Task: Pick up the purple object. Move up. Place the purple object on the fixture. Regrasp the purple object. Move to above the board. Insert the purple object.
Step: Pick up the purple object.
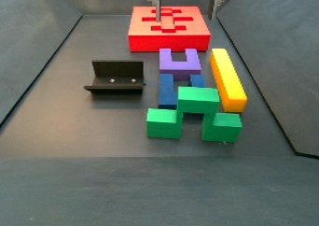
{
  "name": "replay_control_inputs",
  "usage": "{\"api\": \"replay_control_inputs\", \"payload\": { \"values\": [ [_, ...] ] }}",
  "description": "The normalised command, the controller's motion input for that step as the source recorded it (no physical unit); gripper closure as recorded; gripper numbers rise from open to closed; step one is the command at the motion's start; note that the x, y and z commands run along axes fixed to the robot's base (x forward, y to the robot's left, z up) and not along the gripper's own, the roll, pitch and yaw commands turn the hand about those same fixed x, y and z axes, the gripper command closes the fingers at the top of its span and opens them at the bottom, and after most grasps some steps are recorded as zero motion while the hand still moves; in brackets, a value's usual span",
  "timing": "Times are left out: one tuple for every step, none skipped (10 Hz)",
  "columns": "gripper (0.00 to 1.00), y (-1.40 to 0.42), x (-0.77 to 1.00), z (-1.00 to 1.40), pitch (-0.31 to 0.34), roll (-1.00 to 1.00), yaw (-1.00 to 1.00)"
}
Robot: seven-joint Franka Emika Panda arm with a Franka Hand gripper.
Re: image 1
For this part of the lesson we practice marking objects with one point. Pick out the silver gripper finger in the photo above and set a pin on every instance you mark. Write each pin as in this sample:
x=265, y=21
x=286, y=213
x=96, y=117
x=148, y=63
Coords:
x=216, y=1
x=155, y=2

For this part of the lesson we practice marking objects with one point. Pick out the purple U-shaped block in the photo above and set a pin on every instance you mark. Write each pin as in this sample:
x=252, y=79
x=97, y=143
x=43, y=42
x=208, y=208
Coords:
x=180, y=69

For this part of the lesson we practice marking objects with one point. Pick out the red slotted board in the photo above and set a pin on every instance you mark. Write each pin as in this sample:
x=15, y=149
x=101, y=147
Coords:
x=180, y=30

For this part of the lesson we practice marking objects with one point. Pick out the black angle fixture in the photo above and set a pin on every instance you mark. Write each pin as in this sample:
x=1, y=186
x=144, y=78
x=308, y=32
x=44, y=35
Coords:
x=116, y=76

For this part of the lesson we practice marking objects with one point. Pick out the yellow long bar block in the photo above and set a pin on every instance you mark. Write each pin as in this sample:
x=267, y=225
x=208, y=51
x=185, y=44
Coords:
x=231, y=91

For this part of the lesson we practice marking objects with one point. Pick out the blue U-shaped block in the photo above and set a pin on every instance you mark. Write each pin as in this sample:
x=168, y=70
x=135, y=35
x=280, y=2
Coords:
x=167, y=94

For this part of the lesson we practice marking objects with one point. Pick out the green stepped block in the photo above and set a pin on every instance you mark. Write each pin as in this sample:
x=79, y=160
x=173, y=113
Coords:
x=220, y=127

